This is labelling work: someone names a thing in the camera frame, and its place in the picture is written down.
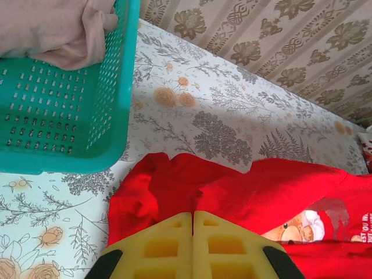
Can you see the red bear print t-shirt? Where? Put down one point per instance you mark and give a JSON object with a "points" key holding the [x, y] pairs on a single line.
{"points": [[232, 197]]}

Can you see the teal plastic basket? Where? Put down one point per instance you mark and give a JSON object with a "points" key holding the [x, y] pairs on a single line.
{"points": [[122, 87]]}

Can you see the floral tablecloth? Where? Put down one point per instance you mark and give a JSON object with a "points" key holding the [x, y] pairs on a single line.
{"points": [[203, 101]]}

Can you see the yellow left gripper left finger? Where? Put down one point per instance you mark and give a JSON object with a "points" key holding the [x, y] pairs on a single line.
{"points": [[162, 253]]}

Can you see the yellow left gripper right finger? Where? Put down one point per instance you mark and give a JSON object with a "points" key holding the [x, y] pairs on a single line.
{"points": [[226, 253]]}

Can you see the beige t-shirt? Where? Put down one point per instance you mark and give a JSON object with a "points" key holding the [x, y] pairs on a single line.
{"points": [[43, 29]]}

